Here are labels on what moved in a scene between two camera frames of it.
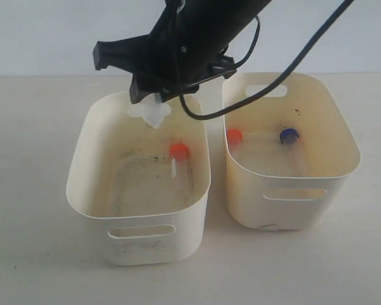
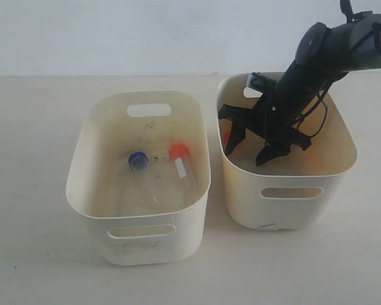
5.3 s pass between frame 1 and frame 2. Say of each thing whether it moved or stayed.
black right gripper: moved
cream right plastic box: stayed
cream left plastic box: stayed
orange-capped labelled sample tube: moved
